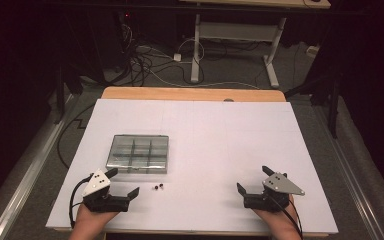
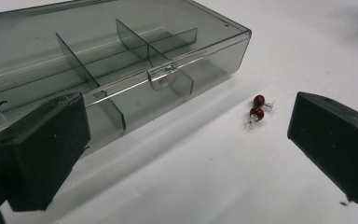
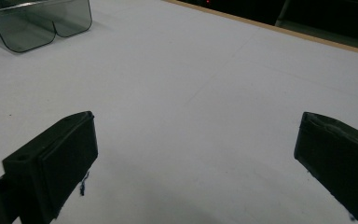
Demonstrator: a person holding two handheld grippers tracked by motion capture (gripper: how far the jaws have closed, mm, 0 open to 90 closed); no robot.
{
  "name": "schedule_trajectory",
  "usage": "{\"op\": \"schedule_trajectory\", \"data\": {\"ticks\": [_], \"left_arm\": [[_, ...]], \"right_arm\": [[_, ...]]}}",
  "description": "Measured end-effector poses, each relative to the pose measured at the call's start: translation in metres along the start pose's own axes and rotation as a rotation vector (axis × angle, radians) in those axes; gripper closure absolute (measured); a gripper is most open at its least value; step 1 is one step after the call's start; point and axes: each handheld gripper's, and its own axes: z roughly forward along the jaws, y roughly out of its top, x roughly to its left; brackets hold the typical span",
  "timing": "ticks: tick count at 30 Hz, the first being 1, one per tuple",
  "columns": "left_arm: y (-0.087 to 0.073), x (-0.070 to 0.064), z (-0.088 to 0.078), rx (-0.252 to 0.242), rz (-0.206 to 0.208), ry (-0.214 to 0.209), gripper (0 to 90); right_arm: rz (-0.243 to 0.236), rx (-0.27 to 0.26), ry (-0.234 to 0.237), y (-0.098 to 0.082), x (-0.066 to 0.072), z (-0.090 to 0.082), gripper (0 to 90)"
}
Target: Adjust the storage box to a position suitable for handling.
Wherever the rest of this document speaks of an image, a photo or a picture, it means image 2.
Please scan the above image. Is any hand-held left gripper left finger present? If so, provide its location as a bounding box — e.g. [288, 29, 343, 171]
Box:
[0, 91, 91, 213]

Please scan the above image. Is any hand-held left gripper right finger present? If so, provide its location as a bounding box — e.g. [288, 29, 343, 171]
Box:
[286, 91, 358, 204]

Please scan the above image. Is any transparent grey plastic compartment box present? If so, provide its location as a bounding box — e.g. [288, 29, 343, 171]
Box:
[0, 0, 252, 157]

